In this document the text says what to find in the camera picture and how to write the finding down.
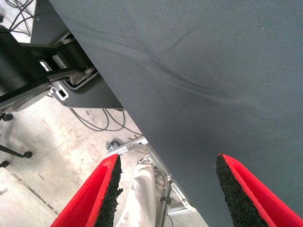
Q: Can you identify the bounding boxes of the aluminium profile beam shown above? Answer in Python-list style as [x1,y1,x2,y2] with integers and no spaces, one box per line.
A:
[167,182,197,216]

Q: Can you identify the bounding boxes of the metal rod with black clamp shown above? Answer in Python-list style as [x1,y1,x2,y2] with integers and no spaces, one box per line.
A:
[155,181,172,227]

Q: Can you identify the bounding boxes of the aluminium profile post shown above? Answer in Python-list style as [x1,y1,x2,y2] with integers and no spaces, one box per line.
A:
[105,138,149,157]

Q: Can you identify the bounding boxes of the person leg beige trousers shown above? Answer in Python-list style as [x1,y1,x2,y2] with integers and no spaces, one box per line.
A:
[116,163,166,227]

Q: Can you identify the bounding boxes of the black hinge bracket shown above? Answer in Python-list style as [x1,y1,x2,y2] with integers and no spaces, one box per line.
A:
[20,33,99,92]

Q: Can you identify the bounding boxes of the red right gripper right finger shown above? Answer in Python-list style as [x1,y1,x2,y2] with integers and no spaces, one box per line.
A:
[215,153,303,227]

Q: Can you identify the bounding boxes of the diagonal aluminium strut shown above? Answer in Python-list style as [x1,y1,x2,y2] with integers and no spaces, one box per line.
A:
[138,144,172,183]

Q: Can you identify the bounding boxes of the black office chair base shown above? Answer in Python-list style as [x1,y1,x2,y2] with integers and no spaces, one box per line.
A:
[0,112,34,169]

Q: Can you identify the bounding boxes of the dark grey table cloth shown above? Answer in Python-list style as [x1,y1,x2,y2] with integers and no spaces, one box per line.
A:
[48,0,303,227]

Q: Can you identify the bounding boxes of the grey caster wheel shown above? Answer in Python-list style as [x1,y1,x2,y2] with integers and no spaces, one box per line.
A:
[106,140,121,152]

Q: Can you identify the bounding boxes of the thin black floor cable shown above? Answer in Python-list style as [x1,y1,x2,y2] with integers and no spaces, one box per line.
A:
[68,107,144,137]

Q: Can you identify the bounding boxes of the tangled black floor cables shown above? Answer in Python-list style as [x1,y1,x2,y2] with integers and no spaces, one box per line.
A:
[3,0,36,37]

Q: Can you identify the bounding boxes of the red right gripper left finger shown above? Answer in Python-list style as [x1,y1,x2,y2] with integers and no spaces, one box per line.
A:
[51,153,124,227]

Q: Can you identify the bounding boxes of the grey metal panel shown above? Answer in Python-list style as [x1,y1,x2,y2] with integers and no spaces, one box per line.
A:
[30,0,125,111]

